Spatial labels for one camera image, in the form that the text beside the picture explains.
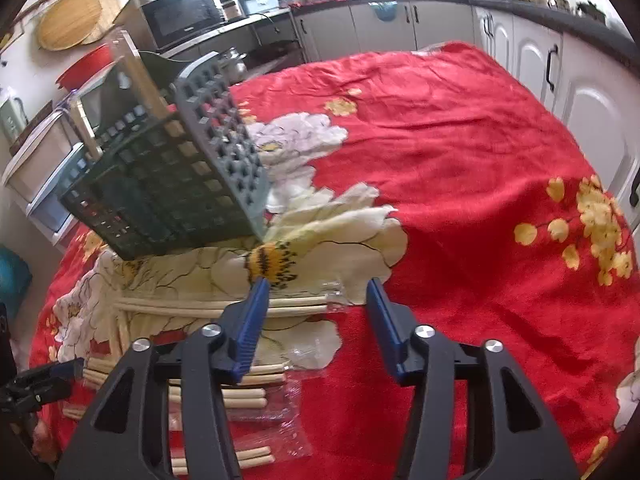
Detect pile of chopsticks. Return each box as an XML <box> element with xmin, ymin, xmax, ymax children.
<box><xmin>62</xmin><ymin>295</ymin><xmax>346</xmax><ymax>478</ymax></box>

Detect beige and blue drawer unit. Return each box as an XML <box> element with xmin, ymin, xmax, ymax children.
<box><xmin>2</xmin><ymin>110</ymin><xmax>71</xmax><ymax>201</ymax></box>

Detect stacked metal pots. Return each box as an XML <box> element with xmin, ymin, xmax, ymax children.
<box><xmin>220</xmin><ymin>47</ymin><xmax>248</xmax><ymax>81</ymax></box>

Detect black kitchen countertop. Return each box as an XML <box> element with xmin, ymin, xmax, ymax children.
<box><xmin>295</xmin><ymin>0</ymin><xmax>640</xmax><ymax>76</ymax></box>

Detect round bamboo tray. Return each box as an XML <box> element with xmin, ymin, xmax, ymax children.
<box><xmin>35</xmin><ymin>0</ymin><xmax>118</xmax><ymax>51</ymax></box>

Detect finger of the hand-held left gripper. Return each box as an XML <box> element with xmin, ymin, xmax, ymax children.
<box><xmin>15</xmin><ymin>358</ymin><xmax>86</xmax><ymax>407</ymax></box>

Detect grey-blue drawer unit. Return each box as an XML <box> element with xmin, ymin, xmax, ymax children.
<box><xmin>27</xmin><ymin>145</ymin><xmax>88</xmax><ymax>243</ymax></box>

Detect black microwave oven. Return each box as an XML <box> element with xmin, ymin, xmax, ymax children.
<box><xmin>142</xmin><ymin>0</ymin><xmax>226</xmax><ymax>51</ymax></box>

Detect red plastic basin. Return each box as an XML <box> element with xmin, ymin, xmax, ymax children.
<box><xmin>55</xmin><ymin>42</ymin><xmax>116</xmax><ymax>88</ymax></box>

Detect red floral tablecloth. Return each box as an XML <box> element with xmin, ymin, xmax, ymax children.
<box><xmin>27</xmin><ymin>42</ymin><xmax>638</xmax><ymax>480</ymax></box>

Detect white kitchen cabinets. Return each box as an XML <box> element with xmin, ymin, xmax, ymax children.
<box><xmin>295</xmin><ymin>0</ymin><xmax>640</xmax><ymax>211</ymax></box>

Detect teal plastic bucket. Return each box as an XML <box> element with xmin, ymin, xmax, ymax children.
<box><xmin>0</xmin><ymin>245</ymin><xmax>33</xmax><ymax>321</ymax></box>

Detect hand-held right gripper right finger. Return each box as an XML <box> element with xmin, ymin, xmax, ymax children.
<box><xmin>366</xmin><ymin>277</ymin><xmax>581</xmax><ymax>480</ymax></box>

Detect light green tissue holder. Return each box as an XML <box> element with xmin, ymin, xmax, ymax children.
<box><xmin>0</xmin><ymin>97</ymin><xmax>26</xmax><ymax>146</ymax></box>

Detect blue-grey dish box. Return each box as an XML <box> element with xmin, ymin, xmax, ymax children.
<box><xmin>242</xmin><ymin>0</ymin><xmax>281</xmax><ymax>16</ymax></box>

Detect metal kitchen rack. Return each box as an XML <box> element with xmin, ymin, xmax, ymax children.
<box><xmin>160</xmin><ymin>7</ymin><xmax>308</xmax><ymax>86</ymax></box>

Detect wooden chopstick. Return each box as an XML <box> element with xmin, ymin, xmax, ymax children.
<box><xmin>120</xmin><ymin>30</ymin><xmax>171</xmax><ymax>118</ymax></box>
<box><xmin>69</xmin><ymin>99</ymin><xmax>103</xmax><ymax>160</ymax></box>

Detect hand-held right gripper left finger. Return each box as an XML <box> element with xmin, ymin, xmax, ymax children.
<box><xmin>54</xmin><ymin>277</ymin><xmax>273</xmax><ymax>480</ymax></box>

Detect dark green utensil basket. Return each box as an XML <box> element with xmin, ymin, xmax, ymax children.
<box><xmin>57</xmin><ymin>51</ymin><xmax>273</xmax><ymax>261</ymax></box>

